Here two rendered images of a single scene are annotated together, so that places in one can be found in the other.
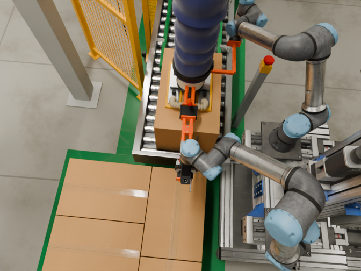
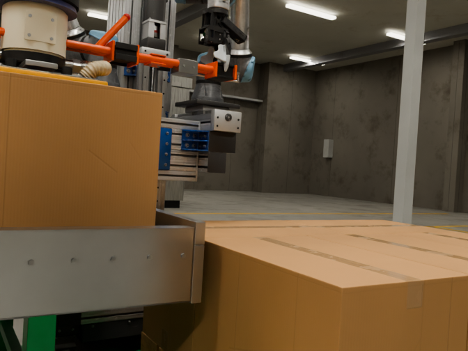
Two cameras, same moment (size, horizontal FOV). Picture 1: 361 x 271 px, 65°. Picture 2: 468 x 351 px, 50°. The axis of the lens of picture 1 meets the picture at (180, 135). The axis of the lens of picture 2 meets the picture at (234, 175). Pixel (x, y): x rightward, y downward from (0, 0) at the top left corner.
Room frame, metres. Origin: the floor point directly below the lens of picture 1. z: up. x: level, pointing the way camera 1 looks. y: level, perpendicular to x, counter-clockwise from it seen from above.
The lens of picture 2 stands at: (1.19, 1.47, 0.76)
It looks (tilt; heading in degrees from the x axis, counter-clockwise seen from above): 1 degrees down; 239
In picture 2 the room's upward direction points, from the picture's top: 4 degrees clockwise
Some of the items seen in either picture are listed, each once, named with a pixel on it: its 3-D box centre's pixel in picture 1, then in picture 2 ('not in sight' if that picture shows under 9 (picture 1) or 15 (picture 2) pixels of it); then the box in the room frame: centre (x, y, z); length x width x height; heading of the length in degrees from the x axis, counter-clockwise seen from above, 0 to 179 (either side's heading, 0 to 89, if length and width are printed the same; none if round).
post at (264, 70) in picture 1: (247, 100); not in sight; (1.18, -0.52, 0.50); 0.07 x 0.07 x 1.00; 0
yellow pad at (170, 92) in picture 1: (174, 83); (39, 72); (0.97, 0.07, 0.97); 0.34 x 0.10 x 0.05; 2
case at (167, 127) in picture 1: (188, 102); (32, 157); (0.96, -0.03, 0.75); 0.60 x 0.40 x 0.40; 1
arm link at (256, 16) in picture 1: (254, 18); not in sight; (1.16, -0.32, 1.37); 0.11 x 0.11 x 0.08; 36
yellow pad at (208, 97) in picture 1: (204, 85); not in sight; (0.97, -0.12, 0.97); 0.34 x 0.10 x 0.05; 2
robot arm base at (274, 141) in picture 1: (284, 136); (102, 76); (0.63, -0.58, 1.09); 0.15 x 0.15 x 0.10
